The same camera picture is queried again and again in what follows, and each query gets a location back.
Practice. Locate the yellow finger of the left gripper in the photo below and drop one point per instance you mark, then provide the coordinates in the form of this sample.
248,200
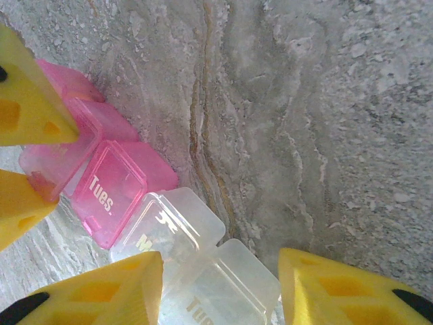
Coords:
27,101
20,206

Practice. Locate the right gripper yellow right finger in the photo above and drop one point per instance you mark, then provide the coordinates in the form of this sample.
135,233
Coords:
338,298

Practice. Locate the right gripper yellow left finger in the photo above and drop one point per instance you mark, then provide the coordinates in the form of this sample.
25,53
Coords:
101,298

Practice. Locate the pink and clear pill organizer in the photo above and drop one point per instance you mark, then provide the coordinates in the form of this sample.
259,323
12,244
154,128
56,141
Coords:
111,189

